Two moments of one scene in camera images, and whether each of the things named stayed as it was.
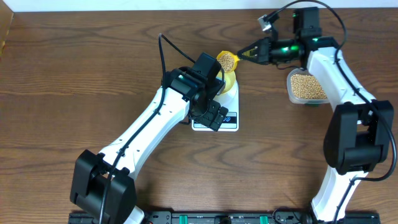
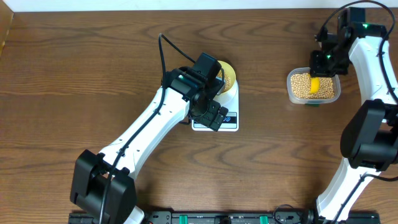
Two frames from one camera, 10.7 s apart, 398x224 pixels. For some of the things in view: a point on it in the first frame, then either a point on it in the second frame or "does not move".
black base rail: [235, 217] does not move
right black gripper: [263, 51] to [316, 70]
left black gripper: [208, 119] does not move
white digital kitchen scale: [230, 101] does not move
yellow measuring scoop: [227, 60] to [314, 84]
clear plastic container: [303, 89] does not move
